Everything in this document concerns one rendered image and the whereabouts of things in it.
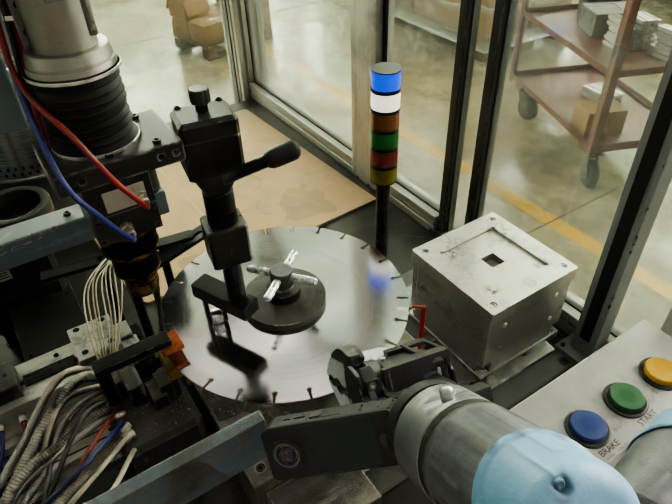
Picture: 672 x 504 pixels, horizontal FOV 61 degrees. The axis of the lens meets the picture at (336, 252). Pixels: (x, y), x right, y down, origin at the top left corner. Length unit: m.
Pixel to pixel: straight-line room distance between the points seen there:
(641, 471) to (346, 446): 0.20
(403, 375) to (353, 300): 0.29
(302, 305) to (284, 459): 0.31
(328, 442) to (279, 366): 0.24
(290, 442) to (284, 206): 0.88
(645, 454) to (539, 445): 0.15
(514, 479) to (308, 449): 0.21
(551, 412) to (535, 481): 0.45
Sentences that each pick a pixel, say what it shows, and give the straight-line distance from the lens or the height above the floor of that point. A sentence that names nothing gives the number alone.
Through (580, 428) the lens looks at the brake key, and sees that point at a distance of 0.74.
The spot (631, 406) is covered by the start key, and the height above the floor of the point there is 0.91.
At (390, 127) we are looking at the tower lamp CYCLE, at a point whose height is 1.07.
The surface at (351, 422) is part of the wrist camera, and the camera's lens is 0.46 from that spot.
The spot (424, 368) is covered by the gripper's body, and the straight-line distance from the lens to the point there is 0.49.
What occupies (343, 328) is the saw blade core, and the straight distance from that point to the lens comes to 0.73.
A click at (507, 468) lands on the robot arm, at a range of 0.32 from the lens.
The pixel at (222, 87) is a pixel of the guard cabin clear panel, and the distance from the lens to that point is 1.83.
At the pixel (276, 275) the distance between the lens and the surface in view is 0.73.
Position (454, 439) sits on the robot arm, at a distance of 0.36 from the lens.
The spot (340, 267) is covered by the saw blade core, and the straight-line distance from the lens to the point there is 0.82.
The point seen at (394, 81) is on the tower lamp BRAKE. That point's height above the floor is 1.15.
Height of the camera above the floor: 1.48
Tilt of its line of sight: 39 degrees down
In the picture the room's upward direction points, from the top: 2 degrees counter-clockwise
